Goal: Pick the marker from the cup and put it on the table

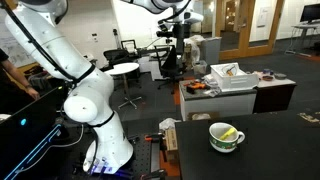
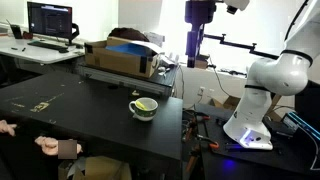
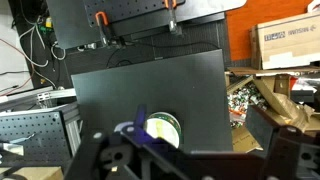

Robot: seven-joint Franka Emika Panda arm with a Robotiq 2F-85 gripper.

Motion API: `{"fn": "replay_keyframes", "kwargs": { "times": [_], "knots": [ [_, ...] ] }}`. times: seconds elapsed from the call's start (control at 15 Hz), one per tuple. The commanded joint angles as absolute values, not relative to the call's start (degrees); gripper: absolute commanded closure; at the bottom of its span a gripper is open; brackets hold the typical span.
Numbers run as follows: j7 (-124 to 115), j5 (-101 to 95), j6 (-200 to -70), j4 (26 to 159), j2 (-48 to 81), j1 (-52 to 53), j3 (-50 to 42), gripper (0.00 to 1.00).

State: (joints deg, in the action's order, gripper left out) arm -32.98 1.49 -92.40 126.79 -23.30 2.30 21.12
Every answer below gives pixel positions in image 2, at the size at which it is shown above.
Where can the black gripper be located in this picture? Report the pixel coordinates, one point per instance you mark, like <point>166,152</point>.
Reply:
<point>200,11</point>

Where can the yellow marker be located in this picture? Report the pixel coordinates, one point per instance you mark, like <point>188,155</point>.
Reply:
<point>141,105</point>

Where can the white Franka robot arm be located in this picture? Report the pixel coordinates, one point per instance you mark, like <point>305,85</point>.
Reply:
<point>253,113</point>

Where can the white green ceramic cup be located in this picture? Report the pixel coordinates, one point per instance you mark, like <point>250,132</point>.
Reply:
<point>146,115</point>

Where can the white paper sheet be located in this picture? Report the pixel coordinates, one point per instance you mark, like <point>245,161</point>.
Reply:
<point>146,45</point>

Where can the flattened brown cardboard box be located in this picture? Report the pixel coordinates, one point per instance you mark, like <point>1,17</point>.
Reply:
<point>226,102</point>

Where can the blue sheet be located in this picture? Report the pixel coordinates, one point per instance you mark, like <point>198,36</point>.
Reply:
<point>128,50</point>

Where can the orange black clamp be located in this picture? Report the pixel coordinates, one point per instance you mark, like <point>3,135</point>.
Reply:
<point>200,117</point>
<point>213,145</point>

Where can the small beige tape scrap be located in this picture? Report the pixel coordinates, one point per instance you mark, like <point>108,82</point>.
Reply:
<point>135,93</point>

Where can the cardboard box black tape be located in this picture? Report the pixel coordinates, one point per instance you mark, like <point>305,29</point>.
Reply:
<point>116,61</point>

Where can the brown cardboard panel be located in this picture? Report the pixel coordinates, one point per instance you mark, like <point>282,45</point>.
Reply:
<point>275,110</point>

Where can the black computer case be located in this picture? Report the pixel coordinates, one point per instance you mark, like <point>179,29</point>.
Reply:
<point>308,100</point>

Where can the black optical breadboard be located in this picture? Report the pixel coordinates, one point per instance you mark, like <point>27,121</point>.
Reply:
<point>253,163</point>

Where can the black device blue lit edge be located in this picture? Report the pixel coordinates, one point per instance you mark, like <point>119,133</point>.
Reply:
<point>301,125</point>

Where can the black monitor lit screen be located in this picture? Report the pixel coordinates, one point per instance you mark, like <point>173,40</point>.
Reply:
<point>50,20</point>

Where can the black keyboard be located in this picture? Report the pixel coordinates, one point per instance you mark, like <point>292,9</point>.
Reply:
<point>46,45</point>

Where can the large open cardboard box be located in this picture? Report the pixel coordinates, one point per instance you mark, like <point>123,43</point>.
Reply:
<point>103,168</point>

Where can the white office desk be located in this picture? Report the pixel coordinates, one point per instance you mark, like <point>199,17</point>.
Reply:
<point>36,55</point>

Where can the large pink soft toy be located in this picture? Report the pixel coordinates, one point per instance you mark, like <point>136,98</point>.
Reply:
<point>48,146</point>

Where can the black tablet device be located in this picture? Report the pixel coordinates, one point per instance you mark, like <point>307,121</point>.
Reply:
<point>16,31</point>

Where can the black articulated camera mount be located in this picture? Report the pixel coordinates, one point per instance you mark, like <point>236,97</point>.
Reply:
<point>233,42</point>

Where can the white wall outlet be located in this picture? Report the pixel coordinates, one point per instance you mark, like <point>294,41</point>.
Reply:
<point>201,91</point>

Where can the aluminium frame platform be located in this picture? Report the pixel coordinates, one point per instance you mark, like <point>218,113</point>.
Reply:
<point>126,80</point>

